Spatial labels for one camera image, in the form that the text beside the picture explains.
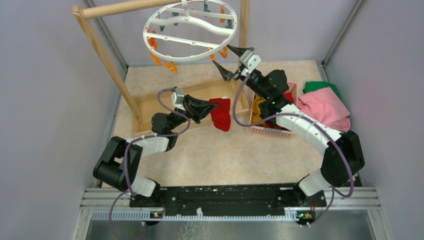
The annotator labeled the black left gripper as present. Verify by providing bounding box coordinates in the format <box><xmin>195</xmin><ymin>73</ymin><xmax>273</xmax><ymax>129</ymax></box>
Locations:
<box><xmin>167</xmin><ymin>94</ymin><xmax>218</xmax><ymax>131</ymax></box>

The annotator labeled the red santa sock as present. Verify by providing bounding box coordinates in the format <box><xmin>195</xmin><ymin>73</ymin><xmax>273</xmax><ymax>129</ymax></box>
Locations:
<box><xmin>209</xmin><ymin>97</ymin><xmax>232</xmax><ymax>132</ymax></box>

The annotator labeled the white round clip hanger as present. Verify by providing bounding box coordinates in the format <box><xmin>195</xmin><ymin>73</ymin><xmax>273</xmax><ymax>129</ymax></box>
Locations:
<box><xmin>142</xmin><ymin>0</ymin><xmax>238</xmax><ymax>73</ymax></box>

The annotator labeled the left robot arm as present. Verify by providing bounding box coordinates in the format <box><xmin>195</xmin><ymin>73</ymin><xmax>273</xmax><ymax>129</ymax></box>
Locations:
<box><xmin>92</xmin><ymin>93</ymin><xmax>218</xmax><ymax>207</ymax></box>

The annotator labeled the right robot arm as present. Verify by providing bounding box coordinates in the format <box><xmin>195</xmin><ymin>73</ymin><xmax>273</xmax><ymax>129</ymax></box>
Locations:
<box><xmin>215</xmin><ymin>45</ymin><xmax>365</xmax><ymax>206</ymax></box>

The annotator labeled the mustard yellow sock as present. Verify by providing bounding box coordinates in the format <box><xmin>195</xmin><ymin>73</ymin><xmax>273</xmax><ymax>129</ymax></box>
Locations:
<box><xmin>251</xmin><ymin>95</ymin><xmax>266</xmax><ymax>124</ymax></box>

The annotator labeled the pink perforated plastic basket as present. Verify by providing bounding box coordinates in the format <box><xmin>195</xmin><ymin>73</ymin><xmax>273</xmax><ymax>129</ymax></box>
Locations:
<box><xmin>249</xmin><ymin>82</ymin><xmax>298</xmax><ymax>139</ymax></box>

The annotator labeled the green cloth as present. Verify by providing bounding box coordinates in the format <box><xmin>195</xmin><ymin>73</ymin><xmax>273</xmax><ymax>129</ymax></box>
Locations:
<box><xmin>302</xmin><ymin>81</ymin><xmax>341</xmax><ymax>99</ymax></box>

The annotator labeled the pink cloth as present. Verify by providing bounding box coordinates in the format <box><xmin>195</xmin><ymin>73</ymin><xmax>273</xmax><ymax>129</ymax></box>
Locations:
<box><xmin>297</xmin><ymin>87</ymin><xmax>351</xmax><ymax>132</ymax></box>

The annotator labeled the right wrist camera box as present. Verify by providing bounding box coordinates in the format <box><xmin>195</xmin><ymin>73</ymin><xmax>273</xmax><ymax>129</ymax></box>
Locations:
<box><xmin>238</xmin><ymin>54</ymin><xmax>262</xmax><ymax>76</ymax></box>

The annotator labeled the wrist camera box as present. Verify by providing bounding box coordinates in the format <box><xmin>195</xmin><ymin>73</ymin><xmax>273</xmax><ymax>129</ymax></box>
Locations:
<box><xmin>238</xmin><ymin>54</ymin><xmax>262</xmax><ymax>76</ymax></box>
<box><xmin>171</xmin><ymin>87</ymin><xmax>185</xmax><ymax>111</ymax></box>

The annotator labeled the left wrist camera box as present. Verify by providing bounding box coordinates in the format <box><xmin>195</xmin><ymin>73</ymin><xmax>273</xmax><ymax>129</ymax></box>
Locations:
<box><xmin>171</xmin><ymin>87</ymin><xmax>185</xmax><ymax>111</ymax></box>

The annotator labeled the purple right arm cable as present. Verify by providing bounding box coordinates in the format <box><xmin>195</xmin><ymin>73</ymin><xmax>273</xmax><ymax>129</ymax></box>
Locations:
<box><xmin>231</xmin><ymin>73</ymin><xmax>355</xmax><ymax>229</ymax></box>

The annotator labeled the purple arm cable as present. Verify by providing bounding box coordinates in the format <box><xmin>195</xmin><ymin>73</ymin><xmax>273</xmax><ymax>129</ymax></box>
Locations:
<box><xmin>108</xmin><ymin>88</ymin><xmax>192</xmax><ymax>240</ymax></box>
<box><xmin>231</xmin><ymin>73</ymin><xmax>355</xmax><ymax>229</ymax></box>

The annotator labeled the wooden hanger rack frame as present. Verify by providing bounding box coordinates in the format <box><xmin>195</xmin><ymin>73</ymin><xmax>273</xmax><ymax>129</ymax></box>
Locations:
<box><xmin>72</xmin><ymin>0</ymin><xmax>252</xmax><ymax>141</ymax></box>

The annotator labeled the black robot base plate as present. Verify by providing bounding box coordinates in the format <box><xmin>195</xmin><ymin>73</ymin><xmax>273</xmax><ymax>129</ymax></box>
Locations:
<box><xmin>129</xmin><ymin>183</ymin><xmax>327</xmax><ymax>217</ymax></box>

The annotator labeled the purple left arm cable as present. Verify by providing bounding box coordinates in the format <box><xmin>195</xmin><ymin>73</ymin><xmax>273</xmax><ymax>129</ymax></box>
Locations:
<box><xmin>108</xmin><ymin>88</ymin><xmax>192</xmax><ymax>240</ymax></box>

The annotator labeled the white toothed cable rail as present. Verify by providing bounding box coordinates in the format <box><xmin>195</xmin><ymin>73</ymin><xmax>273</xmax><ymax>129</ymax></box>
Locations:
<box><xmin>91</xmin><ymin>208</ymin><xmax>299</xmax><ymax>222</ymax></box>

